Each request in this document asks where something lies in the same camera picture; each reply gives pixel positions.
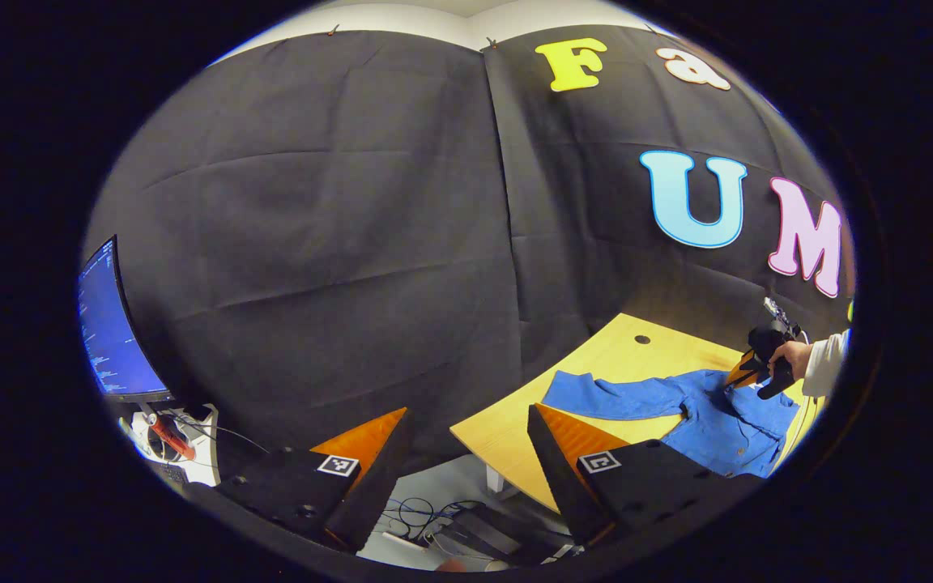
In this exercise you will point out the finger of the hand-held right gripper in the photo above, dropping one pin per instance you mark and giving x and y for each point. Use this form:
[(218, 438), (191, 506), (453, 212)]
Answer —
[(743, 368)]

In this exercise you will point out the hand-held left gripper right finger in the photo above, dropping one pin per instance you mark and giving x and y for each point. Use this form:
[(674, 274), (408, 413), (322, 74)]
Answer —
[(560, 478)]

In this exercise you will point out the white table leg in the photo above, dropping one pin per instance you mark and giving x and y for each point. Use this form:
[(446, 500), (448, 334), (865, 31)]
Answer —
[(496, 479)]

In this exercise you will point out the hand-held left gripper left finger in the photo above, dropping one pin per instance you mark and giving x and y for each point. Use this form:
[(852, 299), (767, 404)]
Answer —
[(381, 478)]

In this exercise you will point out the blue button shirt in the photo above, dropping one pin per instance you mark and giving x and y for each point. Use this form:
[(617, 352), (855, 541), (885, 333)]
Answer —
[(726, 429)]

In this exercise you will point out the computer monitor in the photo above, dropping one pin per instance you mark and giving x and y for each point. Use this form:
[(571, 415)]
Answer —
[(110, 332)]

